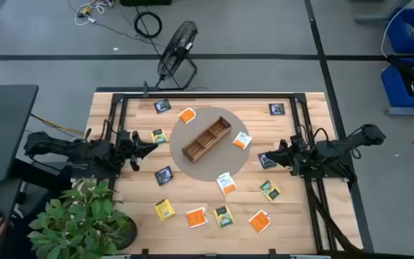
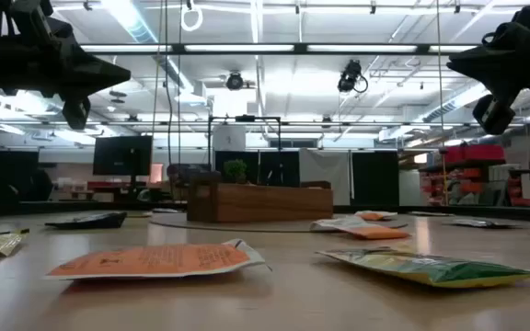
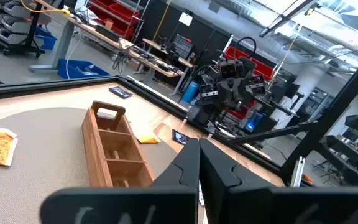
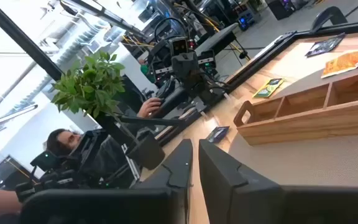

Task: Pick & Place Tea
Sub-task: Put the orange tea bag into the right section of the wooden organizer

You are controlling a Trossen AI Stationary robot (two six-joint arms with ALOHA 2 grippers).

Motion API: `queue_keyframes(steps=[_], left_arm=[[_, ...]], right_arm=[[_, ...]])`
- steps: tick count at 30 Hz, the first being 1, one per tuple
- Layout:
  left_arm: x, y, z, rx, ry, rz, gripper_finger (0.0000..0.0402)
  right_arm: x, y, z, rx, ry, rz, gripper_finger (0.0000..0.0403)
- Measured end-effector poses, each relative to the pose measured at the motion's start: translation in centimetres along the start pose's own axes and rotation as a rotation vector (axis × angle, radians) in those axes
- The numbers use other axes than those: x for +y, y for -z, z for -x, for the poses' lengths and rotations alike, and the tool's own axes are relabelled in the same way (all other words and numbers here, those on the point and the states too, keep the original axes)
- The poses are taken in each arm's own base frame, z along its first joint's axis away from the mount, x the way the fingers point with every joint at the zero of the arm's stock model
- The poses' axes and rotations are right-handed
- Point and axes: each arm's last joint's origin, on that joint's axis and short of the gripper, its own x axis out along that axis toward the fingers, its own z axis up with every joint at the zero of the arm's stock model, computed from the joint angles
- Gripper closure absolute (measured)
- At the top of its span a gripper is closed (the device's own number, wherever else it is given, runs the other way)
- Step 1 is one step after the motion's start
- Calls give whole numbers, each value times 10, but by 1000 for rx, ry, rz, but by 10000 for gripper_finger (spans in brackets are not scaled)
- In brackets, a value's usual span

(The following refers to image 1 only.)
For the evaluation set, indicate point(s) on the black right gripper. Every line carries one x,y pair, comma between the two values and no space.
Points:
297,154

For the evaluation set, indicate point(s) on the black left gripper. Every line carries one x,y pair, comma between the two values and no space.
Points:
126,145

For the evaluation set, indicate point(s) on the dark blue tea bag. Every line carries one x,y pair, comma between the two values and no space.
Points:
277,109
164,176
266,164
162,106

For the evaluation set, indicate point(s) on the green yellow tea bag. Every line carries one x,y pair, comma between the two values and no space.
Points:
223,216
270,190
159,136

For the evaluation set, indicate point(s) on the orange white tea bag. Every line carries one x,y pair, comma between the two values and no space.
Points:
242,140
226,183
187,115
259,221
196,217

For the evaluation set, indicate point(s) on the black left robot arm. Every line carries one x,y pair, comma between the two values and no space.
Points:
67,149

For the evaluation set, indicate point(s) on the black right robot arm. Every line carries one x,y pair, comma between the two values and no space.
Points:
336,147

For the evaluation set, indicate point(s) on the round grey mat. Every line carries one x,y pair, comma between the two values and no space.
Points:
225,162

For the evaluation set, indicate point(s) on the wooden three-compartment tray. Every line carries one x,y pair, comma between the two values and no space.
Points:
207,140

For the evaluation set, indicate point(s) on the black plant pot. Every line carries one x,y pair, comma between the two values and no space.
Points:
129,234

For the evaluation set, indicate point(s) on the green leafy plant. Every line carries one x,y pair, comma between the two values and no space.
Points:
85,216

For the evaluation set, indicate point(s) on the black floor fan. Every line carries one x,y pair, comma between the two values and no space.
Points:
176,50

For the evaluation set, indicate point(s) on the blue storage bin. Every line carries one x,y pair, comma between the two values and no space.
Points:
397,36
394,90

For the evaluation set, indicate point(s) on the black desk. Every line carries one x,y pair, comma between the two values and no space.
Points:
5,136

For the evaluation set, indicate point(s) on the black equipment box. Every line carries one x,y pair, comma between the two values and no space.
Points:
146,2

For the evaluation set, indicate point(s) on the black aluminium table frame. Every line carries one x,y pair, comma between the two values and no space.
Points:
210,96

